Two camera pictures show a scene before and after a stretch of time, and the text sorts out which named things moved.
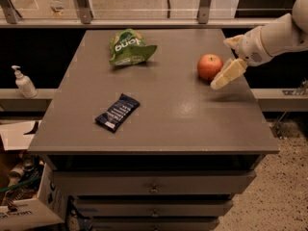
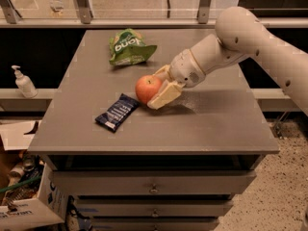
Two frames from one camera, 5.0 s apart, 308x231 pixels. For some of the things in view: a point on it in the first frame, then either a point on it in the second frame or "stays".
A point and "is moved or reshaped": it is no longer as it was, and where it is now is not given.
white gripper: (251, 48) → (185, 67)
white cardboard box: (48, 210) stays
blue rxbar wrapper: (116, 115) stays
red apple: (209, 65) is moved or reshaped
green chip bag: (127, 47) stays
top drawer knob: (154, 190) stays
